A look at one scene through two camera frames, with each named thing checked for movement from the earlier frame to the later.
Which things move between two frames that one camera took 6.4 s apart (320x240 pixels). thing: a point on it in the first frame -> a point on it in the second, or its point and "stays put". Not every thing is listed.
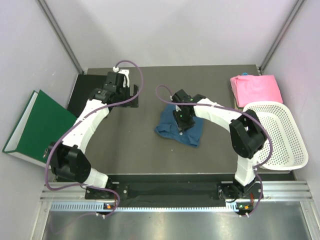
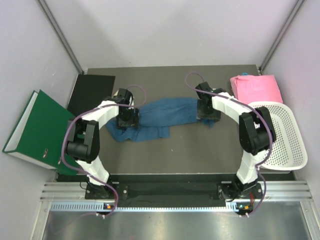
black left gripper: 133,103 -> 132,122
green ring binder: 43,123 stays put
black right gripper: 182,126 -> 216,116
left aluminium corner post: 52,18 stays put
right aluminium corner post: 285,26 stays put
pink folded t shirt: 250,89 stays put
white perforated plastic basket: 289,151 stays put
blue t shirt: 168,128 -> 155,118
